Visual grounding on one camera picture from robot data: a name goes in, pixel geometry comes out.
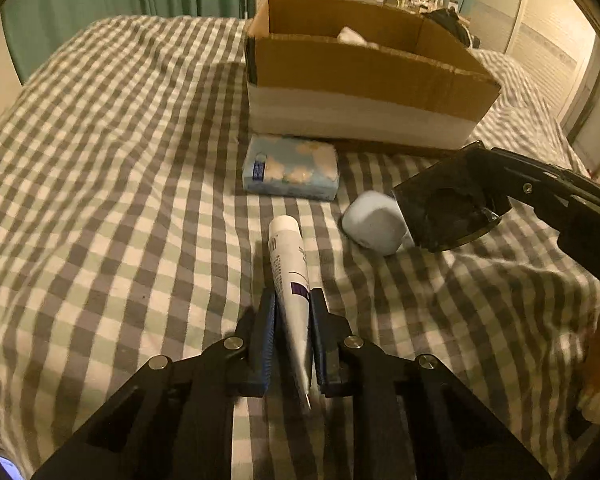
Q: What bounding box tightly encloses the white cream tube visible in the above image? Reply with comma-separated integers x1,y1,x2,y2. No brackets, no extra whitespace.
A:
268,216,312,413

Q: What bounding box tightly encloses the white knit glove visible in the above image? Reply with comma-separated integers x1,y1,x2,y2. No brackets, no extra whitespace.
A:
337,26,379,50

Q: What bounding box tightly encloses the brown cardboard box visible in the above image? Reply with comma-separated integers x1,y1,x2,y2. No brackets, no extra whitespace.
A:
245,0,501,152

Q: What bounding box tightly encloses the blue tissue pack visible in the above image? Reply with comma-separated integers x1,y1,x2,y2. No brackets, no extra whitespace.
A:
242,134,340,202

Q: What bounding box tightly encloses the black jacket on chair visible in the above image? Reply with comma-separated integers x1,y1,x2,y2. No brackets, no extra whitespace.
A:
424,8,474,48

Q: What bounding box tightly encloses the white louvered wardrobe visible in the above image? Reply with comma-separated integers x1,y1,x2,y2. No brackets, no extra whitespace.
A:
469,0,595,120

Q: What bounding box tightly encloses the grey checkered bed cover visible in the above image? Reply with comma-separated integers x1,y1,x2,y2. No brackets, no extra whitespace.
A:
0,16,600,479

